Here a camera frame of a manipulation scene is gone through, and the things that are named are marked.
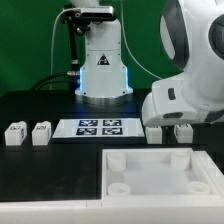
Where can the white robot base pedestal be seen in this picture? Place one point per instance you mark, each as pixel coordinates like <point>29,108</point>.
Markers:
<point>103,77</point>

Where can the white square tabletop part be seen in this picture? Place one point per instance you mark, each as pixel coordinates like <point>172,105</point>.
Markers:
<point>159,171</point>

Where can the white tag sheet with markers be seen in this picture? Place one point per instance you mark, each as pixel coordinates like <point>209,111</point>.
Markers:
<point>99,128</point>

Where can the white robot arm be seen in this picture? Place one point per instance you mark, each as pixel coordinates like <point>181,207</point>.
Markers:
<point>192,34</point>

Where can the black camera on stand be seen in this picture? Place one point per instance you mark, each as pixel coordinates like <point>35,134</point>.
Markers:
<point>78,20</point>

